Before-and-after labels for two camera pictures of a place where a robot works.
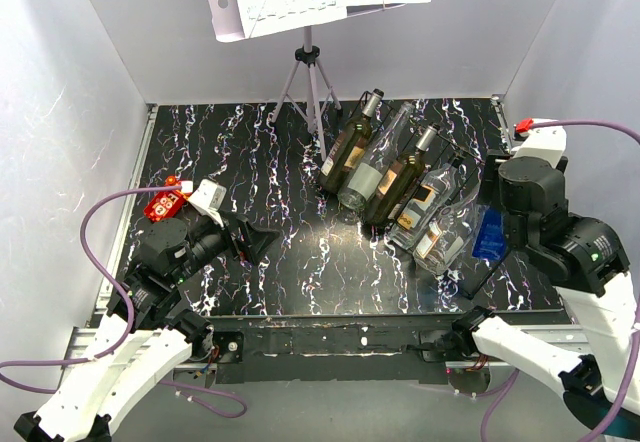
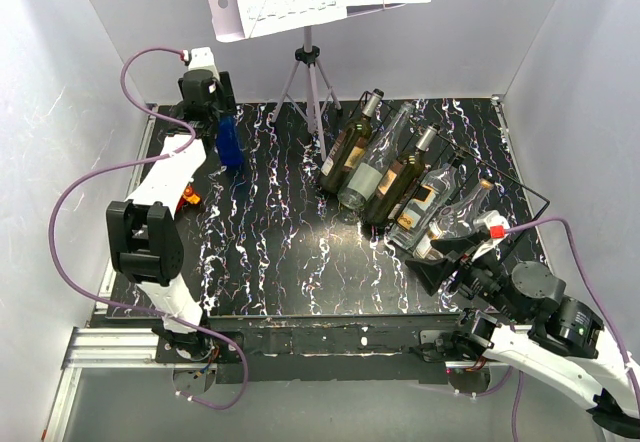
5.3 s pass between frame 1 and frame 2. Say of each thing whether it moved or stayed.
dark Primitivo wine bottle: stayed
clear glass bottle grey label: stayed
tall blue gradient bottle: moved
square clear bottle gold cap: stayed
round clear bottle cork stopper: stayed
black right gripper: moved
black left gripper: moved
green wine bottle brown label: stayed
